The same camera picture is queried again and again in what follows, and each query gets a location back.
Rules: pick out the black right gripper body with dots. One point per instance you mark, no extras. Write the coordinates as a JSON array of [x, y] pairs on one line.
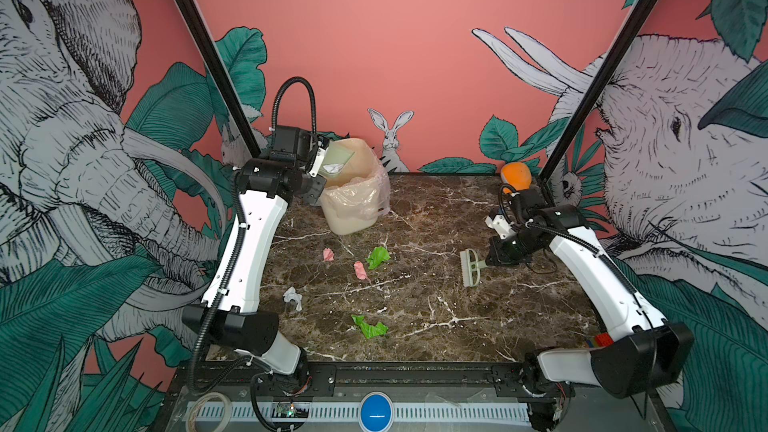
[[514, 250]]

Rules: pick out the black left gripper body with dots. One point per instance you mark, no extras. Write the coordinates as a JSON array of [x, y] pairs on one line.
[[313, 186]]

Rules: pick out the pale green hand brush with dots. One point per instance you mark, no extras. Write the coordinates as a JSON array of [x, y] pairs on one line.
[[471, 267]]

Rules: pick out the pale green dustpan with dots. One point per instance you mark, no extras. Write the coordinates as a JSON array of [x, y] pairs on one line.
[[335, 153]]

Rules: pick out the cream plastic trash bin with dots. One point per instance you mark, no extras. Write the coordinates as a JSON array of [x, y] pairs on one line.
[[355, 199]]

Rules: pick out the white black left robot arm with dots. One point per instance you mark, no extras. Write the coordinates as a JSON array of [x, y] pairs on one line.
[[229, 313]]

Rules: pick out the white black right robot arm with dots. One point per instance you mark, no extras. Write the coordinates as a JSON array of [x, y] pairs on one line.
[[645, 350]]

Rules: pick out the white paper scrap centre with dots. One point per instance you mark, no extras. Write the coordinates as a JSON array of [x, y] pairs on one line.
[[332, 169]]

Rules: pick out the orange carrot plush toy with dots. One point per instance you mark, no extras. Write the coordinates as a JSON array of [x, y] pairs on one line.
[[517, 175]]

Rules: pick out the green paper scrap centre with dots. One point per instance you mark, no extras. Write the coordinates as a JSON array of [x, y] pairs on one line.
[[378, 256]]

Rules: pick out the green paper scrap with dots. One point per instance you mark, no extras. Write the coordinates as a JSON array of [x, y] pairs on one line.
[[369, 331], [378, 256]]

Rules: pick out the pink paper scrap centre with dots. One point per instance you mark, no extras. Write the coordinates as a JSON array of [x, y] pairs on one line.
[[360, 271]]

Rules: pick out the white crumpled paper scrap left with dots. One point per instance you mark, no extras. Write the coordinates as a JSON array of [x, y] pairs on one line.
[[292, 297]]

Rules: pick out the green paper scrap front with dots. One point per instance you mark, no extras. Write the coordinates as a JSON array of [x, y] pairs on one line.
[[369, 331]]

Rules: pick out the blue round button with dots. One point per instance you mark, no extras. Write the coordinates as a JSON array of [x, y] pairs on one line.
[[376, 413]]

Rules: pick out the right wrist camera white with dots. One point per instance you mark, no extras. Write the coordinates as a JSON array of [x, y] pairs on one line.
[[502, 227]]

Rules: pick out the black front mounting rail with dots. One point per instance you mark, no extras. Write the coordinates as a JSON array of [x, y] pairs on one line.
[[325, 379]]

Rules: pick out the left black frame post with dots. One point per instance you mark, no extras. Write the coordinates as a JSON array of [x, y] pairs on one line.
[[213, 61]]

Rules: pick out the black frame post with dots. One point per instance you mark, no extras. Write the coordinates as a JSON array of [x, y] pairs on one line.
[[213, 61], [635, 20]]

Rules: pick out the white slotted cable duct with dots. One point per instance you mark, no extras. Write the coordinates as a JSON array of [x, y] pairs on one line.
[[512, 414]]

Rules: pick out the right black frame post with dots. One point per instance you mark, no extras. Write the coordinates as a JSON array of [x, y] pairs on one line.
[[635, 20]]

